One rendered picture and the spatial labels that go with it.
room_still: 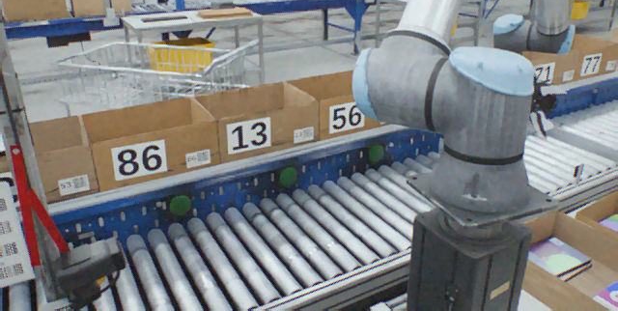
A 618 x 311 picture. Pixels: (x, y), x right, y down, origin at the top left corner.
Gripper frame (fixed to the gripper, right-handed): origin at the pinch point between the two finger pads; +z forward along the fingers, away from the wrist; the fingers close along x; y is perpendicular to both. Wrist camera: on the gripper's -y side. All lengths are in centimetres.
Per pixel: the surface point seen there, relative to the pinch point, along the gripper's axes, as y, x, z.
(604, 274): 11.8, 33.1, 29.3
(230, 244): -89, 49, -5
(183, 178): -103, 40, -26
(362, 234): -48, 46, -4
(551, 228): 8.0, 34.6, 9.2
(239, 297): -87, 44, 19
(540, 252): -2.5, 33.5, 19.4
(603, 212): 29.4, 33.2, 4.6
